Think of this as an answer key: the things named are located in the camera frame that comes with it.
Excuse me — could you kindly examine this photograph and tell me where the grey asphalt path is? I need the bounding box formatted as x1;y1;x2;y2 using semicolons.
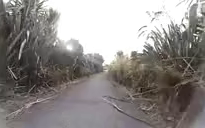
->
6;71;154;128

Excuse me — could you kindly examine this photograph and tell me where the tall flax bushes row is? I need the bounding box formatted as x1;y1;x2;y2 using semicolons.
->
0;0;105;98
107;0;205;128

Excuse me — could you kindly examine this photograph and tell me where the grass and litter verge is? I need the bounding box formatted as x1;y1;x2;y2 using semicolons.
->
104;73;191;128
0;74;93;121

